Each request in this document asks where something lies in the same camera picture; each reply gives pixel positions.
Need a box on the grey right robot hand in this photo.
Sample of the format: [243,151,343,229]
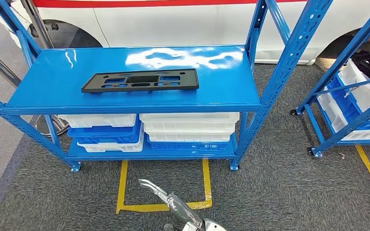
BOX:
[138,178,203,228]

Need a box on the black plastic panel part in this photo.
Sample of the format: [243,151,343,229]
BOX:
[81,68,200,94]

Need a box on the blue steel shelf rack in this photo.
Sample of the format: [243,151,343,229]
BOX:
[0,0,334,173]
[290,0,370,158]

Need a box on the white car with red stripe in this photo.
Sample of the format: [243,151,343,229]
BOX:
[0,0,370,66]

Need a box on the chrome stanchion post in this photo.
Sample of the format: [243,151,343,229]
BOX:
[0,40,70,137]
[20,0,55,49]

